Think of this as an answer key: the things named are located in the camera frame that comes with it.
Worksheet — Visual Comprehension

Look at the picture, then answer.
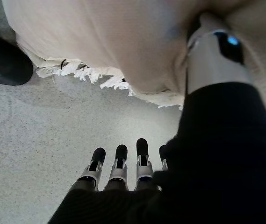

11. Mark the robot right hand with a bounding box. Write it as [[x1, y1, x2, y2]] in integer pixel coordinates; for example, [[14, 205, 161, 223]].
[[47, 13, 266, 224]]

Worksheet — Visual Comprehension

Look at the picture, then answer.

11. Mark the white fringed cushion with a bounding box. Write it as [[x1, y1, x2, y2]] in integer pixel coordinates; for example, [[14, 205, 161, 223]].
[[1, 0, 266, 131]]

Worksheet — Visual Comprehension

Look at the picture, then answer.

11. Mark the robot right leg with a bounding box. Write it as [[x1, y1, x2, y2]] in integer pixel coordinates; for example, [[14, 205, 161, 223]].
[[0, 28, 34, 86]]

